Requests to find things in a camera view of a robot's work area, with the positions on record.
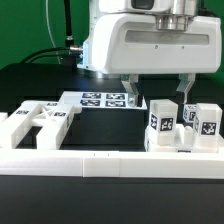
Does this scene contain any white tagged nut cube right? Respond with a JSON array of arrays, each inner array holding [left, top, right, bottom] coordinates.
[[183, 104, 196, 123]]

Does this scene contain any white base tag sheet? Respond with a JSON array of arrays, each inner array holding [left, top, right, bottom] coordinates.
[[58, 91, 148, 111]]

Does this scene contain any white chair seat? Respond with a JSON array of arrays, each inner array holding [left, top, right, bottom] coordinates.
[[144, 124, 224, 153]]

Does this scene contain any white chair back frame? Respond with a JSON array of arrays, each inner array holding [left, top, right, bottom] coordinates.
[[0, 100, 82, 150]]

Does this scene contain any black cable bundle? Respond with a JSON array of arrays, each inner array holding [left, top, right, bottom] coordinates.
[[20, 0, 84, 65]]

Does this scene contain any thin white cable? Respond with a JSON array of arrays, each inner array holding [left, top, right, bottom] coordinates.
[[45, 0, 63, 65]]

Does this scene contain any white U-shaped obstacle fence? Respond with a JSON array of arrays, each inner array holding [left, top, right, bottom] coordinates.
[[0, 111, 224, 180]]

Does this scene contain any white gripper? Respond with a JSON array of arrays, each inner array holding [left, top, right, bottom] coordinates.
[[88, 0, 222, 108]]

